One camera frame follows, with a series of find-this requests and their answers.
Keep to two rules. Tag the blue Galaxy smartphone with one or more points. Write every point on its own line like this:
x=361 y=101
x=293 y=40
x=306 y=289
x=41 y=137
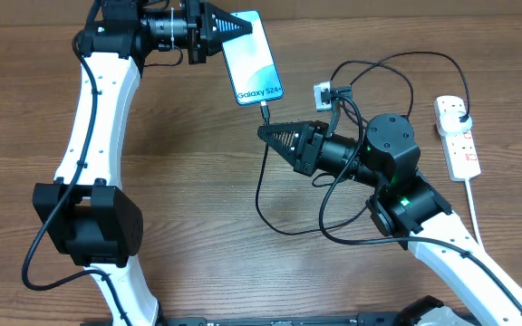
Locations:
x=250 y=64

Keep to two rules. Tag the white charger plug adapter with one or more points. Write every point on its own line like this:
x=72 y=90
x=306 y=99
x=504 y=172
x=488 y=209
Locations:
x=452 y=123

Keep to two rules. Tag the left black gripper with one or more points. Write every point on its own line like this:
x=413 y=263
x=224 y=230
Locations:
x=203 y=21

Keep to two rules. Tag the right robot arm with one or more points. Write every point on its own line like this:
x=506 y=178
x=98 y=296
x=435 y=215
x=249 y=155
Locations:
x=404 y=206

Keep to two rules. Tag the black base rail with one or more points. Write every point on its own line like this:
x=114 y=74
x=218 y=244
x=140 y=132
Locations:
x=361 y=319

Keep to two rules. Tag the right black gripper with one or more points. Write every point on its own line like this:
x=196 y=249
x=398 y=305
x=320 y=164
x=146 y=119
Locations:
x=305 y=158

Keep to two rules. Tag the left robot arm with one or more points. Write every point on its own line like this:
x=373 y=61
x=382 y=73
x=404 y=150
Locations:
x=84 y=210

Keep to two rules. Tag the white power strip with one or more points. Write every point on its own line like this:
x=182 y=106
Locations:
x=460 y=152

